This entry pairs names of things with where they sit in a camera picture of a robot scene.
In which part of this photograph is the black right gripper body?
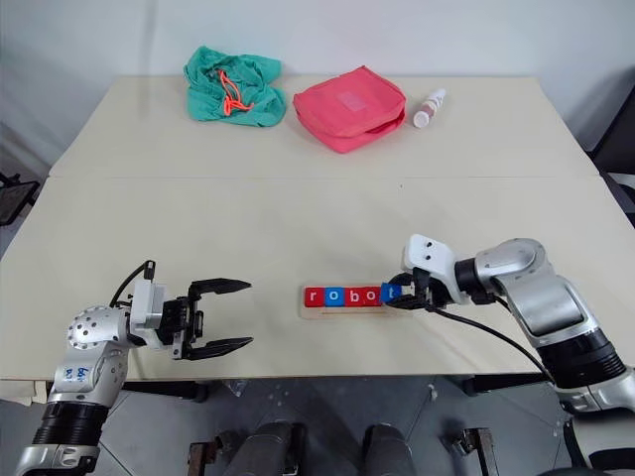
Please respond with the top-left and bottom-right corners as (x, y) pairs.
(411, 269), (455, 311)

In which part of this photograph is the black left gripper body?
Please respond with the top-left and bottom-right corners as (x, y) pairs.
(161, 295), (205, 361)

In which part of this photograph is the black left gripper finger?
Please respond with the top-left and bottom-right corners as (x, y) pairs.
(187, 278), (253, 301)
(181, 336), (255, 362)

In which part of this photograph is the wooden letter tray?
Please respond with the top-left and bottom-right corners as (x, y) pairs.
(299, 285), (403, 321)

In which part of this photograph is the dark rounded shape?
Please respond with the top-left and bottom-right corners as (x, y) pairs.
(364, 423), (416, 476)
(237, 420), (307, 476)

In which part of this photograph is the white pill bottle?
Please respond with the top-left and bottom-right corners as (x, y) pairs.
(413, 87), (447, 129)

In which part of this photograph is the red fabric zip pouch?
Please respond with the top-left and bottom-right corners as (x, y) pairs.
(291, 63), (408, 155)

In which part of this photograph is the black metal stand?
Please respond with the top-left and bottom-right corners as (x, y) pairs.
(0, 171), (40, 227)

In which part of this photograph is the dark chair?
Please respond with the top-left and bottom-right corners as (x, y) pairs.
(587, 68), (635, 209)

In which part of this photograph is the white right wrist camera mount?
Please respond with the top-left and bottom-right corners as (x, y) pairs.
(400, 233), (470, 304)

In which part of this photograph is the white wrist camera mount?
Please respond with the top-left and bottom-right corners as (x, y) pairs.
(129, 280), (170, 351)
(400, 233), (470, 304)

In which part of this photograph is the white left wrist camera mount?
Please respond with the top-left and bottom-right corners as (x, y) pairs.
(129, 280), (170, 351)

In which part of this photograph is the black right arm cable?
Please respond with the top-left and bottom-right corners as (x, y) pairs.
(414, 267), (555, 384)

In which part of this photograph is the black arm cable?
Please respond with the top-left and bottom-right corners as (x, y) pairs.
(414, 267), (555, 384)
(109, 259), (158, 306)

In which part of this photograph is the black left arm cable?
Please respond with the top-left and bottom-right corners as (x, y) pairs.
(109, 259), (158, 306)

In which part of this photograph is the black table frame bar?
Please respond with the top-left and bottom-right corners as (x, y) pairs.
(460, 374), (550, 397)
(121, 380), (209, 403)

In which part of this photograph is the rusty metal bracket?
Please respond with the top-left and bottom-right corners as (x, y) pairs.
(188, 430), (229, 476)
(441, 428), (492, 476)

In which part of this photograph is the orange drawstring cord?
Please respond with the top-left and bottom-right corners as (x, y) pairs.
(217, 71), (254, 116)

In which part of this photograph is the green drawstring cloth bag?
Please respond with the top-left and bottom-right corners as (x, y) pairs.
(183, 45), (288, 128)

